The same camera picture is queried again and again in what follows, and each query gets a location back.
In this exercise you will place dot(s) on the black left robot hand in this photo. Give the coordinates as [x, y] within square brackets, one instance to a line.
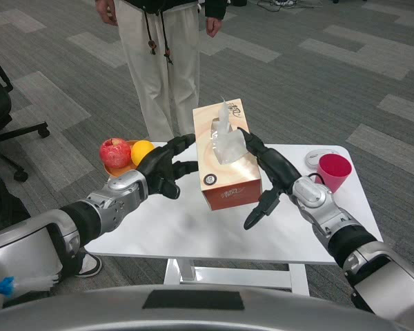
[158, 169]

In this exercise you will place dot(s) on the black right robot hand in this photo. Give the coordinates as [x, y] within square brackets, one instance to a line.
[279, 170]

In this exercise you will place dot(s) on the orange beige tissue box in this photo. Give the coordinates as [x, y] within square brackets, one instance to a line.
[234, 176]

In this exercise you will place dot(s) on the white tissue sheet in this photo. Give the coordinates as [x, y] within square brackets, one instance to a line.
[227, 148]

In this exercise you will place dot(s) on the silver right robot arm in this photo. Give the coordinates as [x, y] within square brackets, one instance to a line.
[310, 194]

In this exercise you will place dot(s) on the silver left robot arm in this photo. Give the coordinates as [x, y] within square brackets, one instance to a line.
[124, 186]

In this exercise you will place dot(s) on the yellow orange fruit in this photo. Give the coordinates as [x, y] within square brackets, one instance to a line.
[139, 151]

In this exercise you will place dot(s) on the white round lid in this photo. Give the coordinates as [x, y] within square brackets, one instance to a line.
[312, 159]

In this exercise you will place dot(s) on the orange plate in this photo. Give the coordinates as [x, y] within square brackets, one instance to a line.
[119, 172]

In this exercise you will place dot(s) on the red apple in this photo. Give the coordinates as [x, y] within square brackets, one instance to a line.
[114, 153]

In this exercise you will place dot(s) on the pink plastic cup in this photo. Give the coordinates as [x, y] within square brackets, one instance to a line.
[338, 172]

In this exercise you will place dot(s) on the person in beige trousers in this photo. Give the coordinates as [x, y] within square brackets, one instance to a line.
[152, 86]

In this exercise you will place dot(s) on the silver robot chest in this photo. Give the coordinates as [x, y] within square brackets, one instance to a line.
[89, 310]

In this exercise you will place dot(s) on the white table frame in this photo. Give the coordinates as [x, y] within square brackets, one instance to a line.
[241, 277]

